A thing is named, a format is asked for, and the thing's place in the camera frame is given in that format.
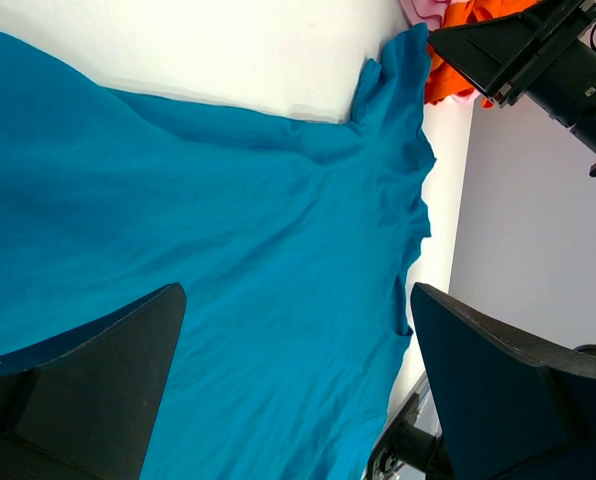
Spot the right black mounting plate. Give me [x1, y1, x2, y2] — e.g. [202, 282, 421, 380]
[365, 422, 455, 479]

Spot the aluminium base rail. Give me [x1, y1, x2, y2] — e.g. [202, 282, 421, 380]
[363, 372, 442, 479]

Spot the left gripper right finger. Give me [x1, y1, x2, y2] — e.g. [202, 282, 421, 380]
[410, 283, 596, 479]

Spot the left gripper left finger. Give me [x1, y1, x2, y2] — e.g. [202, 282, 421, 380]
[0, 283, 186, 479]

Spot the pink t shirt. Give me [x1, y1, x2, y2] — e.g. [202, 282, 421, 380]
[400, 0, 479, 105]

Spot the orange t shirt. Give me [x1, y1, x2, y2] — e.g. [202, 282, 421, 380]
[425, 0, 536, 105]

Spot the teal blue t shirt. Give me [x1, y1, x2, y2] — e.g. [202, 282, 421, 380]
[0, 26, 434, 479]

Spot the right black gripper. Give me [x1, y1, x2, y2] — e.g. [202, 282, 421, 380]
[428, 0, 596, 177]

